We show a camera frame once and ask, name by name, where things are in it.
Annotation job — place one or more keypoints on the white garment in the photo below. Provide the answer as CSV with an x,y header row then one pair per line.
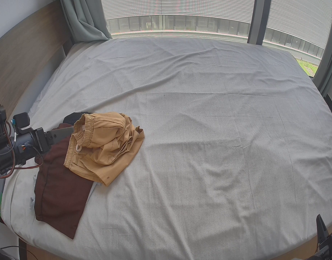
x,y
95,189

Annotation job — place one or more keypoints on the bed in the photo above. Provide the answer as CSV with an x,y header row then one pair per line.
x,y
198,123

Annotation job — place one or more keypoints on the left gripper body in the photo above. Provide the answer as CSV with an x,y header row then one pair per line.
x,y
33,145

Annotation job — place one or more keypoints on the tan shorts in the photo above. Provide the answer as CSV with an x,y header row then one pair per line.
x,y
109,145

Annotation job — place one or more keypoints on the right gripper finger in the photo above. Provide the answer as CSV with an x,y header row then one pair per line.
x,y
322,231

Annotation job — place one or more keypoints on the brown garment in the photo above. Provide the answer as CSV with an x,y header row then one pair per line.
x,y
60,191

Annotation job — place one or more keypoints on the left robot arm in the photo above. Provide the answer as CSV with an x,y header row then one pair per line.
x,y
3,150

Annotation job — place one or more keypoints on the black garment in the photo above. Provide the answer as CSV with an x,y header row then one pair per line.
x,y
72,118

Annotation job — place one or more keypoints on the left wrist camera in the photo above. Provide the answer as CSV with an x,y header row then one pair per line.
x,y
21,120

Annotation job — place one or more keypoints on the grey-green curtain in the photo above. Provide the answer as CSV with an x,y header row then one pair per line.
x,y
331,72
79,15

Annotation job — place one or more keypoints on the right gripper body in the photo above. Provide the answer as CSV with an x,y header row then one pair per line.
x,y
331,249

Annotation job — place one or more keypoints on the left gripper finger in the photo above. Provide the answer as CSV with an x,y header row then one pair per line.
x,y
59,135

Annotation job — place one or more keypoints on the window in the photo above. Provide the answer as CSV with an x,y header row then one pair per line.
x,y
182,7

